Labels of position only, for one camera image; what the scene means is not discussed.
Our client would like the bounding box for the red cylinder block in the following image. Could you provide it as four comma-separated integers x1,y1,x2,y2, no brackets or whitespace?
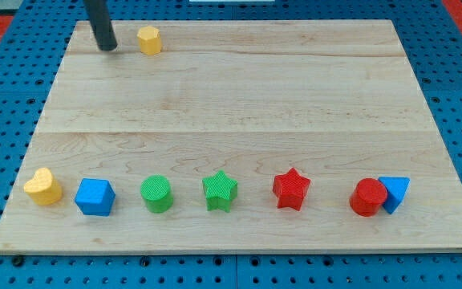
349,178,387,217

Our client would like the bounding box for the blue cube block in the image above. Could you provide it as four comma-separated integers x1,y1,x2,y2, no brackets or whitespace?
75,178,116,217

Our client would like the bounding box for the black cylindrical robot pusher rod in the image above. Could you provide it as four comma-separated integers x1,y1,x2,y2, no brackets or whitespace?
83,0,118,51

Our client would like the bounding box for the red star block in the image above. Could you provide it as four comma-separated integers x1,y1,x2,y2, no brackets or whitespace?
272,168,310,211

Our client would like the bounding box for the green star block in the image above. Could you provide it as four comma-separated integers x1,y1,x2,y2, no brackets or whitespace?
202,170,238,213

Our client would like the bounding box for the light wooden board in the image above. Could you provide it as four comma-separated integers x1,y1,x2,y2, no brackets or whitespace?
0,20,462,255

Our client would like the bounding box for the yellow heart block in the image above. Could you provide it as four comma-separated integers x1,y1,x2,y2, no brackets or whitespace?
23,168,63,206

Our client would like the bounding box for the green cylinder block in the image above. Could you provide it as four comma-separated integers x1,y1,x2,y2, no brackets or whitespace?
140,175,173,214

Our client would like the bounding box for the yellow hexagon block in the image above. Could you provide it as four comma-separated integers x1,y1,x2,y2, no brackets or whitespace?
137,26,163,55

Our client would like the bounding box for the blue triangle block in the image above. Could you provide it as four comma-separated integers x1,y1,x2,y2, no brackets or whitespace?
378,177,410,214

